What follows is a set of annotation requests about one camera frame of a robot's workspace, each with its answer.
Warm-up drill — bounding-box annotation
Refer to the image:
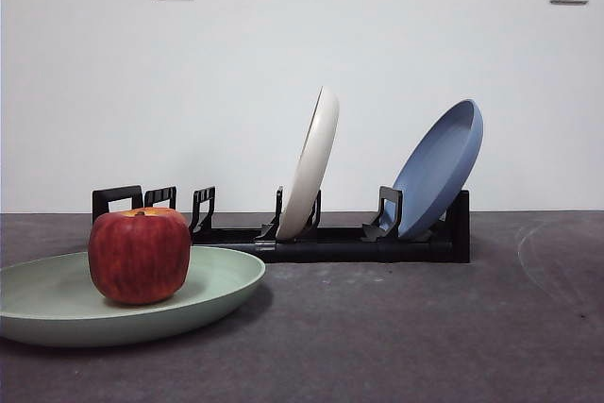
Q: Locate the red apple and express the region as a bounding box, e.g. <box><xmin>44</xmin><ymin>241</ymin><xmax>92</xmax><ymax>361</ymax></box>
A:
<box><xmin>88</xmin><ymin>207</ymin><xmax>193</xmax><ymax>306</ymax></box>

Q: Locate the green plate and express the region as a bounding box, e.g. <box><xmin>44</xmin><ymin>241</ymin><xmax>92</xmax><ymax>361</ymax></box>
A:
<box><xmin>0</xmin><ymin>245</ymin><xmax>267</xmax><ymax>348</ymax></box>

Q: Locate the cream plate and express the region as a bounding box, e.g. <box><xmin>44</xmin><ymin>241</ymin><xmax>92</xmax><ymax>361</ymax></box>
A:
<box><xmin>276</xmin><ymin>85</ymin><xmax>341</xmax><ymax>241</ymax></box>

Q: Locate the black plate rack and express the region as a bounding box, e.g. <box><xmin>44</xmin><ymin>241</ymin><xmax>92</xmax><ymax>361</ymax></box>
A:
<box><xmin>92</xmin><ymin>184</ymin><xmax>471</xmax><ymax>264</ymax></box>

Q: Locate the blue plate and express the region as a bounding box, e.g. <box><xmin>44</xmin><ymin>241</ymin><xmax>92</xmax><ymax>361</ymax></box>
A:
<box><xmin>384</xmin><ymin>98</ymin><xmax>484</xmax><ymax>240</ymax></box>

